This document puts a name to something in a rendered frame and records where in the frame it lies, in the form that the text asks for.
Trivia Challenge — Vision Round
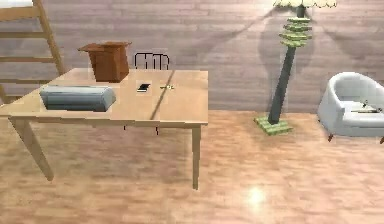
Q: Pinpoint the light wooden table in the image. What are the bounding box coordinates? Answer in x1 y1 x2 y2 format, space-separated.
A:
0 67 210 191

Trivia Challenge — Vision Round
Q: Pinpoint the green floor lamp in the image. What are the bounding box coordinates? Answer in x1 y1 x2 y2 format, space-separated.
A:
253 0 338 137

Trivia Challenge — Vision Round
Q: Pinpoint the brown box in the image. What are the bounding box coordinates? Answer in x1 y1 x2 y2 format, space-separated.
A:
77 41 133 84

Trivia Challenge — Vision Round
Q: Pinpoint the grey blue printer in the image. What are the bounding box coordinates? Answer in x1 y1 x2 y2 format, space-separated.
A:
39 85 117 113

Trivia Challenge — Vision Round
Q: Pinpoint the white armchair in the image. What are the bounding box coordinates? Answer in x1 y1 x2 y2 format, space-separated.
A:
316 71 384 145

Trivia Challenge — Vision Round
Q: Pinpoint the light wooden ladder shelf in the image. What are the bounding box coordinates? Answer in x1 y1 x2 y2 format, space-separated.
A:
0 0 67 105

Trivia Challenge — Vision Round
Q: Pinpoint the small dark object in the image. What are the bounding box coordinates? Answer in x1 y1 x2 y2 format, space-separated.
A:
350 100 384 114

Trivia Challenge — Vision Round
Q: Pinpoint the black wire chair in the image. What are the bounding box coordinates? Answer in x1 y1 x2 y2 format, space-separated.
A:
122 52 171 136

